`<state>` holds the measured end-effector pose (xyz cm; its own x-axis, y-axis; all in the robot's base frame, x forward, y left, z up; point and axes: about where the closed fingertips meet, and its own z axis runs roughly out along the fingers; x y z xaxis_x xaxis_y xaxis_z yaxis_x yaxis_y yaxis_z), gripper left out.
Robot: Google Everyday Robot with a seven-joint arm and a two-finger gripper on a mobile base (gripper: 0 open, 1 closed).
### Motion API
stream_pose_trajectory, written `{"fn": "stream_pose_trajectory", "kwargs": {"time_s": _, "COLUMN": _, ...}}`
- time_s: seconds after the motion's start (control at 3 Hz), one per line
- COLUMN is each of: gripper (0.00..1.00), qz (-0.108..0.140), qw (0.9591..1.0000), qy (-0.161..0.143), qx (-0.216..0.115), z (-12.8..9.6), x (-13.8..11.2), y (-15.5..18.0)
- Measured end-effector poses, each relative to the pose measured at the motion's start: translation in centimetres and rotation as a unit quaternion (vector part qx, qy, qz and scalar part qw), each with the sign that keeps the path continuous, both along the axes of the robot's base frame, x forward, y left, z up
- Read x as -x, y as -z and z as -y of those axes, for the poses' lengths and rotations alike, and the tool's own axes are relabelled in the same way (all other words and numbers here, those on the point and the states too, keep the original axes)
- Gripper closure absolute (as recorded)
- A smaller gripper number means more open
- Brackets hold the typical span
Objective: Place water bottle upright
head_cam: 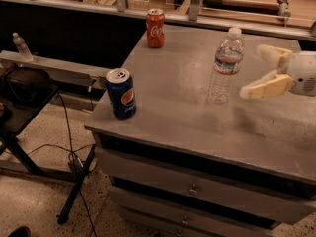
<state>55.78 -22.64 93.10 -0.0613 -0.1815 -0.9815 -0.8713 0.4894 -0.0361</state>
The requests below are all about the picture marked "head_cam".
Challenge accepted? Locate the small bottle on ledge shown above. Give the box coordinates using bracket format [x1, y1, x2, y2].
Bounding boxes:
[13, 33, 33, 61]

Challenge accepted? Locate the upper drawer knob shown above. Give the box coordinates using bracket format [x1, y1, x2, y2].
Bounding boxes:
[188, 184, 198, 196]

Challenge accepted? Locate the black shoe tip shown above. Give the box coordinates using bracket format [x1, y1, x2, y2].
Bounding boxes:
[8, 226, 31, 237]

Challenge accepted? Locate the dark bag on table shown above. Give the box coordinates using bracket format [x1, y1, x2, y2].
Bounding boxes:
[0, 64, 53, 106]

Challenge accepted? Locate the black power cable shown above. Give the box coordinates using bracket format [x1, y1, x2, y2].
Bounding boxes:
[28, 91, 99, 237]

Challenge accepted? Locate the blue Pepsi can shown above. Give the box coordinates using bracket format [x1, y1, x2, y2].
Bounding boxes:
[106, 68, 136, 119]

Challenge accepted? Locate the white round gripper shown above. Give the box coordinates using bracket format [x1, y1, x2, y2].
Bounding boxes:
[239, 44, 316, 99]

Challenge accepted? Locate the black folding side table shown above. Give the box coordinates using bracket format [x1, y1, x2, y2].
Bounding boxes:
[0, 87, 95, 225]

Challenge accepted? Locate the red Coca-Cola can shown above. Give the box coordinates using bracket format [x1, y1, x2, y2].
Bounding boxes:
[146, 8, 165, 48]

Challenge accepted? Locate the middle drawer knob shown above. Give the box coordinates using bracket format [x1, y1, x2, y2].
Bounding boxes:
[181, 216, 188, 225]

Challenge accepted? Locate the clear plastic water bottle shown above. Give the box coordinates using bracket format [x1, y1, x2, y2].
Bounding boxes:
[207, 27, 245, 104]

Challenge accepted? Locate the grey drawer cabinet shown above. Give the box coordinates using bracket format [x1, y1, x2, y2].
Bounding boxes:
[87, 26, 316, 237]

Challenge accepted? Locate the drawer knob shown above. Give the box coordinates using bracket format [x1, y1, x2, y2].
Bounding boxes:
[188, 184, 198, 196]
[181, 216, 188, 225]

